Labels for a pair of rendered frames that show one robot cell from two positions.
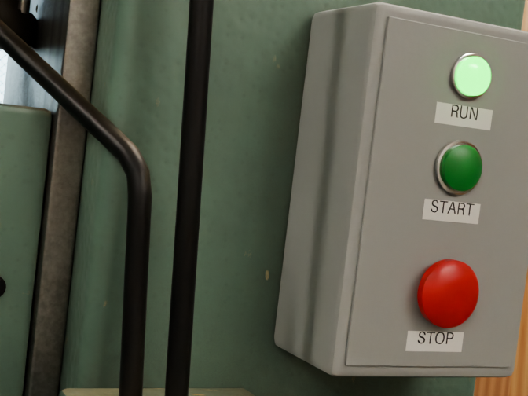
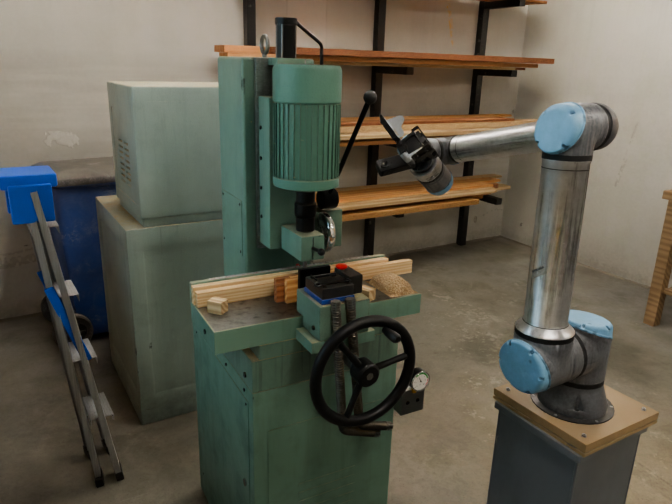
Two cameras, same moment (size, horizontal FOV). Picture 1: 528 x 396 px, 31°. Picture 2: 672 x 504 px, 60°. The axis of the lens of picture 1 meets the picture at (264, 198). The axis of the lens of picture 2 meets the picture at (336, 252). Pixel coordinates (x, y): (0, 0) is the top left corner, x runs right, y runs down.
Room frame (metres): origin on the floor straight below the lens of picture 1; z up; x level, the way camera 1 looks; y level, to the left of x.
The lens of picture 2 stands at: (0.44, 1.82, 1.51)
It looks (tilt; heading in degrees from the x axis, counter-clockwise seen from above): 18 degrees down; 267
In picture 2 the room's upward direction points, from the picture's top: 2 degrees clockwise
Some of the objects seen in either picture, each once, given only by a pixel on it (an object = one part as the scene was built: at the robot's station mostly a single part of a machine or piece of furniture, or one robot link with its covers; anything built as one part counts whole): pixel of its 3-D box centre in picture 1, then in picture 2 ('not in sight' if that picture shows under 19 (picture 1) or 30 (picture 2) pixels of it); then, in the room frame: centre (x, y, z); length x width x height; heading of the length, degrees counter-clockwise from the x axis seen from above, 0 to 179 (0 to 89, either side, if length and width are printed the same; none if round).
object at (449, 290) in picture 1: (448, 293); not in sight; (0.41, -0.08, 1.36); 0.03 x 0.01 x 0.03; 115
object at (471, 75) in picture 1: (473, 75); not in sight; (0.42, -0.08, 1.46); 0.02 x 0.01 x 0.02; 115
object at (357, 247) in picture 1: (413, 194); not in sight; (0.45, -0.07, 1.40); 0.10 x 0.06 x 0.16; 115
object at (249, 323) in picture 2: not in sight; (317, 313); (0.40, 0.38, 0.87); 0.61 x 0.30 x 0.06; 25
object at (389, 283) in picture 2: not in sight; (391, 280); (0.19, 0.26, 0.92); 0.14 x 0.09 x 0.04; 115
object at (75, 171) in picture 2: not in sight; (96, 248); (1.60, -1.36, 0.48); 0.64 x 0.54 x 0.97; 31
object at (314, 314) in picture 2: not in sight; (332, 309); (0.37, 0.46, 0.92); 0.15 x 0.13 x 0.09; 25
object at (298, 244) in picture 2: not in sight; (302, 244); (0.44, 0.26, 1.03); 0.14 x 0.07 x 0.09; 115
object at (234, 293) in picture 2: not in sight; (313, 280); (0.41, 0.27, 0.92); 0.67 x 0.02 x 0.04; 25
